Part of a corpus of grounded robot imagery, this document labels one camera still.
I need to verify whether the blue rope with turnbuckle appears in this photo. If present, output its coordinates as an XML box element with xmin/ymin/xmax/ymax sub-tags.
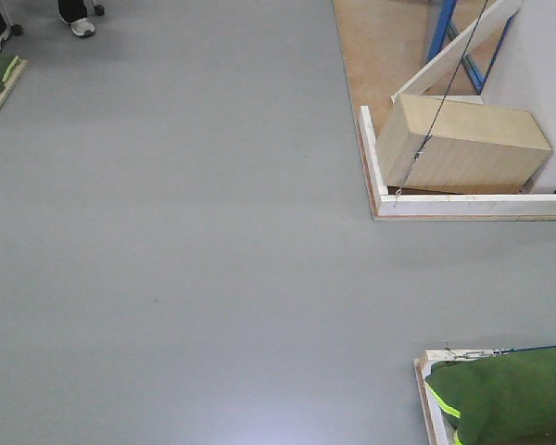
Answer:
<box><xmin>444</xmin><ymin>342</ymin><xmax>556</xmax><ymax>361</ymax></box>

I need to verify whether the blue metal support frame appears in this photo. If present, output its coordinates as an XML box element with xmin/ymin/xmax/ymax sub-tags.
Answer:
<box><xmin>423</xmin><ymin>1</ymin><xmax>514</xmax><ymax>95</ymax></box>

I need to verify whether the beige wooden block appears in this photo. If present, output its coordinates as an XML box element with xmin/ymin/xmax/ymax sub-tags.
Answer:
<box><xmin>376</xmin><ymin>95</ymin><xmax>552</xmax><ymax>195</ymax></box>

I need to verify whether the plywood board top left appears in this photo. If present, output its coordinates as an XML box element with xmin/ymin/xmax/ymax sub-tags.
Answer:
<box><xmin>0</xmin><ymin>59</ymin><xmax>28</xmax><ymax>111</ymax></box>

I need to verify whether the white wall panel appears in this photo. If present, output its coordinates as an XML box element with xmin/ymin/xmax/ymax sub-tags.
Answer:
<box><xmin>483</xmin><ymin>1</ymin><xmax>556</xmax><ymax>194</ymax></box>

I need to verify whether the white diagonal brace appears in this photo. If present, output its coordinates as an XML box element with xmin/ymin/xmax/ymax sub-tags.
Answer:
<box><xmin>391</xmin><ymin>0</ymin><xmax>523</xmax><ymax>102</ymax></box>

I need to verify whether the white wooden base frame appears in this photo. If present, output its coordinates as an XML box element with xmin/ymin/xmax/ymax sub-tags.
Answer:
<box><xmin>358</xmin><ymin>95</ymin><xmax>556</xmax><ymax>221</ymax></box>

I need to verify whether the white sneaker right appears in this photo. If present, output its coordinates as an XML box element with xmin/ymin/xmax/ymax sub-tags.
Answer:
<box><xmin>63</xmin><ymin>18</ymin><xmax>95</xmax><ymax>39</ymax></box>

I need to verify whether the plywood base platform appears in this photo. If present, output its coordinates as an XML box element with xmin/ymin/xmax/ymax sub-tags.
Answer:
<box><xmin>333</xmin><ymin>1</ymin><xmax>534</xmax><ymax>221</ymax></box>

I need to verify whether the green sandbag near right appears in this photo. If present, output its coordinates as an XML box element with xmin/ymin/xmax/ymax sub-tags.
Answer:
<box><xmin>425</xmin><ymin>348</ymin><xmax>556</xmax><ymax>444</ymax></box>

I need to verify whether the white frame near right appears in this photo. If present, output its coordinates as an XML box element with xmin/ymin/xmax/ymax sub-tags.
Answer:
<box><xmin>413</xmin><ymin>349</ymin><xmax>493</xmax><ymax>445</ymax></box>

